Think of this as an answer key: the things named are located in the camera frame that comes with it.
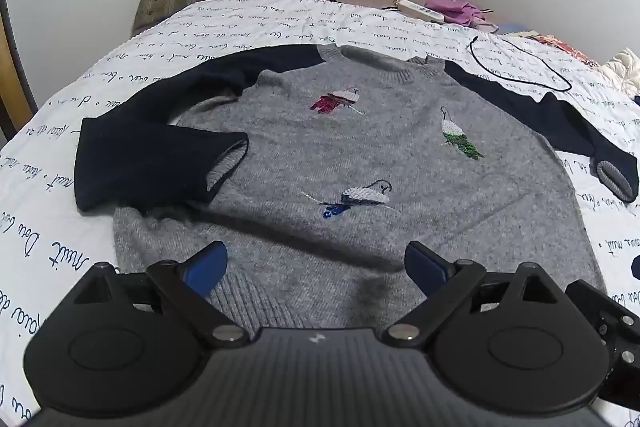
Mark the red patterned cloth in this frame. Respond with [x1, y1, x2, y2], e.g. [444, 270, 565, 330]
[530, 32, 601, 68]

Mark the white script-printed bedsheet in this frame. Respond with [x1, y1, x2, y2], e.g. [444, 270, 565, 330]
[0, 0, 640, 427]

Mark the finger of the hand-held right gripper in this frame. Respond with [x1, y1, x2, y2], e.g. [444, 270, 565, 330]
[565, 279, 640, 413]

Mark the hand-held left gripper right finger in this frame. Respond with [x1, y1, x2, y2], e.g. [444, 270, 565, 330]
[382, 241, 566, 350]

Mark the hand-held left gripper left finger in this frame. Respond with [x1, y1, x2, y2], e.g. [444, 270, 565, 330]
[67, 241, 251, 350]

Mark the brown wooden furniture edge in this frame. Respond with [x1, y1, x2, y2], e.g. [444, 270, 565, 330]
[0, 0, 38, 142]

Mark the black cable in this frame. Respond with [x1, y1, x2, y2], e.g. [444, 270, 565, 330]
[467, 34, 573, 94]

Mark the white power strip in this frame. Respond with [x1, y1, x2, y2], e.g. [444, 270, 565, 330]
[395, 0, 446, 25]

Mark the grey sweater with navy sleeves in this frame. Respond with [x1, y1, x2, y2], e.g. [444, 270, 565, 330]
[74, 43, 640, 333]

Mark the purple cloth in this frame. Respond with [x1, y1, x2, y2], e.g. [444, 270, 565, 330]
[425, 0, 493, 28]

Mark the cream cloth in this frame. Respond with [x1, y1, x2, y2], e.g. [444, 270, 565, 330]
[597, 48, 640, 98]

